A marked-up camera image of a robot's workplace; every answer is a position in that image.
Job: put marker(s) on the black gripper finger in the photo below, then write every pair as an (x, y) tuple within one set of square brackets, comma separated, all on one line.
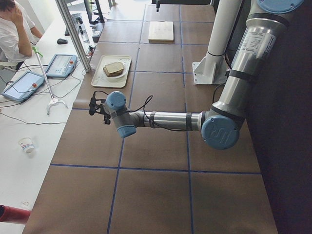
[(158, 3)]

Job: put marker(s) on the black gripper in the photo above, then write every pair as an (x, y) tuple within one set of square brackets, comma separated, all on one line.
[(106, 120)]

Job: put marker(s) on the white round plate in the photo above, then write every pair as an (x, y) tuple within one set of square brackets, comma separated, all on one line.
[(124, 72)]

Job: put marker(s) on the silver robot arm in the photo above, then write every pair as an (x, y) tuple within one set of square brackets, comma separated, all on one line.
[(220, 125)]

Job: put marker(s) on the wooden cutting board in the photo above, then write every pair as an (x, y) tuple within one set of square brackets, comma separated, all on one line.
[(161, 32)]

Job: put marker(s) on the cream bear serving tray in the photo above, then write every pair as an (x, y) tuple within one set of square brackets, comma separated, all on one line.
[(101, 80)]

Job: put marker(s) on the black monitor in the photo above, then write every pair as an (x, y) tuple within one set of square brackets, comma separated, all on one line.
[(94, 11)]

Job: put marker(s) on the far blue teach pendant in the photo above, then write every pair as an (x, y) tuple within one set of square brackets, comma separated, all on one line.
[(61, 66)]

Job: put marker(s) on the blue teach pendant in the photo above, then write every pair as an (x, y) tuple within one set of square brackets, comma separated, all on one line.
[(21, 89), (61, 66)]

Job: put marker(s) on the black keyboard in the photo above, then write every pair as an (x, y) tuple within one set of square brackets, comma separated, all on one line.
[(74, 20)]

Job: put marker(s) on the paper cup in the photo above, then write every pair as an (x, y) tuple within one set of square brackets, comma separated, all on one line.
[(27, 145)]

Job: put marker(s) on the near blue teach pendant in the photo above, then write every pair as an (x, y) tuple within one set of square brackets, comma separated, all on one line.
[(21, 89)]

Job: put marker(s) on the black computer mouse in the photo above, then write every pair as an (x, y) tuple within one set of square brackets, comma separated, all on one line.
[(62, 41)]

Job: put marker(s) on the person in white shirt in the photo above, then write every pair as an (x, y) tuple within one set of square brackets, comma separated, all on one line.
[(18, 33)]

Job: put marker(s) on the red cylinder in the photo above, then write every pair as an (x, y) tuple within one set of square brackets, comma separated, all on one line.
[(14, 215)]

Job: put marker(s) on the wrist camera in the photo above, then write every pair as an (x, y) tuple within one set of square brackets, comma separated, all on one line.
[(97, 105)]

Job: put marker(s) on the aluminium frame post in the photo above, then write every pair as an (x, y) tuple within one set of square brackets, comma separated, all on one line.
[(63, 9)]

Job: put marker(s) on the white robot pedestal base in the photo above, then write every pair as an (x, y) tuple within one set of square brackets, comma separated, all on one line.
[(212, 68)]

